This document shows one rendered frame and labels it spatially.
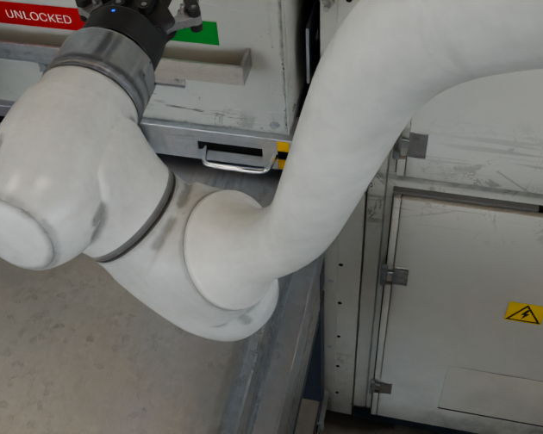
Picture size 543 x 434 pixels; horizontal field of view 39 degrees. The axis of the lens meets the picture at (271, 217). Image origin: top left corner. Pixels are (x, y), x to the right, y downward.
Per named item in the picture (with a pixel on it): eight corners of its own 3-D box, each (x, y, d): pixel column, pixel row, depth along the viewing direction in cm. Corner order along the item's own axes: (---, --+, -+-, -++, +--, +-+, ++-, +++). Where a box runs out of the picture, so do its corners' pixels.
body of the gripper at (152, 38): (78, 89, 74) (112, 29, 79) (163, 99, 72) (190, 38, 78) (57, 24, 68) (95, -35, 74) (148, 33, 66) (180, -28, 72)
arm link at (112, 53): (148, 148, 69) (168, 103, 73) (127, 68, 62) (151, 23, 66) (54, 136, 71) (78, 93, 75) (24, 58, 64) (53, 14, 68)
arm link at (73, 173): (5, 88, 67) (115, 181, 74) (-85, 225, 58) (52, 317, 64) (80, 36, 61) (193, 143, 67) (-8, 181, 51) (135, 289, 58)
